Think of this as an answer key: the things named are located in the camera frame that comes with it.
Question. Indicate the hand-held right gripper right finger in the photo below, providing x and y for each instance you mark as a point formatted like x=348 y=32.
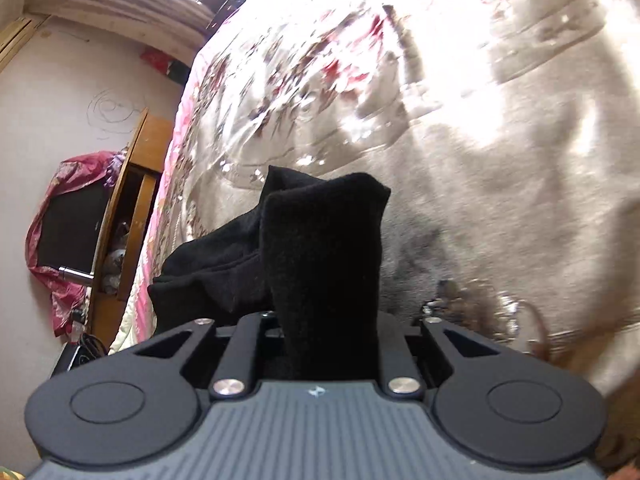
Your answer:
x=397 y=345

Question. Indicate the black device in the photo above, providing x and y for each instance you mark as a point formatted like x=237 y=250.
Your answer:
x=80 y=352

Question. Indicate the metal tube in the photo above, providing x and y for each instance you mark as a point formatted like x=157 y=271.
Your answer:
x=75 y=274

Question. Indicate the dark television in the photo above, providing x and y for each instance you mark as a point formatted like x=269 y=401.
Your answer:
x=70 y=230

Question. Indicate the beige floral bedspread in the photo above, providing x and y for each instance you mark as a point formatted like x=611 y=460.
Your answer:
x=400 y=110

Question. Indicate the red bag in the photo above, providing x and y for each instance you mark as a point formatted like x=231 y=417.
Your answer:
x=160 y=62

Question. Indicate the black pants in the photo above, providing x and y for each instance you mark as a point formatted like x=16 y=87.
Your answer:
x=320 y=260

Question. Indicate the wooden cabinet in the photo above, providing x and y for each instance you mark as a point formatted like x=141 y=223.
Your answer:
x=125 y=220

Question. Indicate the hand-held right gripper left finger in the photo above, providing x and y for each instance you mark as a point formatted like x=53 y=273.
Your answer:
x=245 y=340

